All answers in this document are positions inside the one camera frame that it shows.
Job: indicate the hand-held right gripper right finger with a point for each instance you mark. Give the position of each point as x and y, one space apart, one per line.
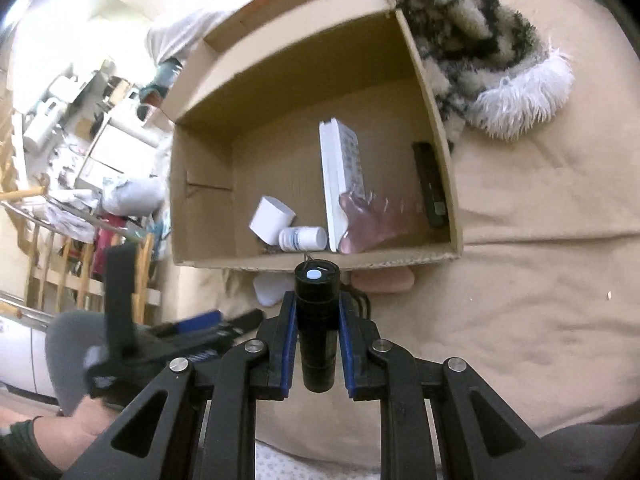
347 360

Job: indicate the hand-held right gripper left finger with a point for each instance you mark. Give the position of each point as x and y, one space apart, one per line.
289 355

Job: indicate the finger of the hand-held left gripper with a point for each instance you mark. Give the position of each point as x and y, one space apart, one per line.
200 321
245 321

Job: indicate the black flashlight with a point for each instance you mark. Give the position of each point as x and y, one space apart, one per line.
317 330

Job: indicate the white pill bottle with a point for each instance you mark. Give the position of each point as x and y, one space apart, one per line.
302 238

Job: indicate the white charger plug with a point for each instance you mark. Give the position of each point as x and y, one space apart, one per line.
270 220

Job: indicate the pink translucent plastic bag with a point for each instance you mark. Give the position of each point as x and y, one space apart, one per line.
370 225

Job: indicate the black rectangular device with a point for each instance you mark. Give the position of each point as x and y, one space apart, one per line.
430 185

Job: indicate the cardboard box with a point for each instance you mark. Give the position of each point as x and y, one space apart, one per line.
280 125

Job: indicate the person's left forearm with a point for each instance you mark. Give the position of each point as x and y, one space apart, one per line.
55 435

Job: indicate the white earbuds case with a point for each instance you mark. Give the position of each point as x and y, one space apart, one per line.
270 287

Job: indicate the wooden chair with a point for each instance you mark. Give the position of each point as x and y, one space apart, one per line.
65 280

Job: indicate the grey plastic bag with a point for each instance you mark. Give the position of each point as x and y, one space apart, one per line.
135 195

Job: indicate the white dotted cloth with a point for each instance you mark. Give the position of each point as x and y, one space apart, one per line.
320 465

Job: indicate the white appliance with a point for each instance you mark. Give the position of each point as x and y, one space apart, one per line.
25 355

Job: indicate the teal cushion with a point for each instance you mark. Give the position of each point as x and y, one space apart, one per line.
167 75

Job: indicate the person's right leg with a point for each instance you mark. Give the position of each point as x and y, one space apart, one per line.
600 455

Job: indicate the white duvet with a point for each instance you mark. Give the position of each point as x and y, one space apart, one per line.
185 30

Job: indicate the shaggy patterned blanket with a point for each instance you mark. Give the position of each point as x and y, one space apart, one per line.
465 60

